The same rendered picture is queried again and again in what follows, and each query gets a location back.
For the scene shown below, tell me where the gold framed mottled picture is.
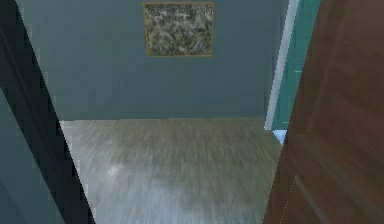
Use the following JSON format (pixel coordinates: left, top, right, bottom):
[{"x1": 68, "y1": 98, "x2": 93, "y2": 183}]
[{"x1": 142, "y1": 1, "x2": 215, "y2": 58}]

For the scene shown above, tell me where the brown wooden room door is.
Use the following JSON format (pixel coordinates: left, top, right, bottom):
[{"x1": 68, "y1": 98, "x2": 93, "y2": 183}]
[{"x1": 262, "y1": 0, "x2": 384, "y2": 224}]

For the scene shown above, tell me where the white door frame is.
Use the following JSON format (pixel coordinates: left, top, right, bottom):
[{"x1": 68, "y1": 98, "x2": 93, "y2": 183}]
[{"x1": 263, "y1": 0, "x2": 301, "y2": 132}]

